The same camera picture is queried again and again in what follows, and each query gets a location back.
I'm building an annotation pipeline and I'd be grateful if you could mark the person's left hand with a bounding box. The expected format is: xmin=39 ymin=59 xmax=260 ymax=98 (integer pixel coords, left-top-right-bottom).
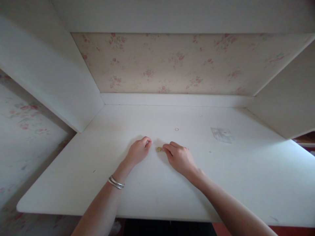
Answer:
xmin=125 ymin=136 xmax=152 ymax=166

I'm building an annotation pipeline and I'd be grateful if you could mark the person's body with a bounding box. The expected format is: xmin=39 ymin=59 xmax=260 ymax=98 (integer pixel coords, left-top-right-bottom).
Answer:
xmin=123 ymin=219 xmax=217 ymax=236

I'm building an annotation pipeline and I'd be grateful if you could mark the clear plastic bag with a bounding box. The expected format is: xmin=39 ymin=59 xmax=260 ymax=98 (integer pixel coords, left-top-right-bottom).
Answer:
xmin=210 ymin=127 xmax=236 ymax=144

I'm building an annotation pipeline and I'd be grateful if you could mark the person's right hand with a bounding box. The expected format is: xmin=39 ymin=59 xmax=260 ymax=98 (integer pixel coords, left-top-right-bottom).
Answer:
xmin=162 ymin=141 xmax=199 ymax=176

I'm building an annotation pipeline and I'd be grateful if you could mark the white desk hutch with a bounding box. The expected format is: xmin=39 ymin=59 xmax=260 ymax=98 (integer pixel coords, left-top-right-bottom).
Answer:
xmin=0 ymin=0 xmax=315 ymax=223

